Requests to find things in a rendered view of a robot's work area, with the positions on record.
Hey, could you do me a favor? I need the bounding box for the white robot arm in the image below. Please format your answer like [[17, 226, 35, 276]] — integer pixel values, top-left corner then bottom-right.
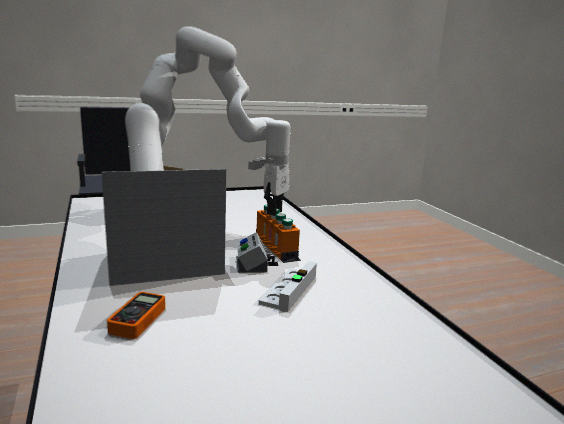
[[125, 26, 290, 171]]

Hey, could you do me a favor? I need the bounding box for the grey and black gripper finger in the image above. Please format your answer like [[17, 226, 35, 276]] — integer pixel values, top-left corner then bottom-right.
[[275, 193, 284, 212], [264, 182, 277, 216]]

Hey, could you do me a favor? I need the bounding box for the orange handheld multimeter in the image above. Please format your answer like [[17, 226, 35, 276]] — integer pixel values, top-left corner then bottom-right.
[[107, 292, 165, 339]]

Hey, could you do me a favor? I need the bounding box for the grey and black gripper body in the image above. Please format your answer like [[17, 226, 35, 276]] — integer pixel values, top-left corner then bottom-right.
[[264, 163, 289, 196]]

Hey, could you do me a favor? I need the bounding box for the dark grey angle bracket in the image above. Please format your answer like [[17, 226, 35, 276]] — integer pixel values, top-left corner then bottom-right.
[[281, 251, 301, 263]]

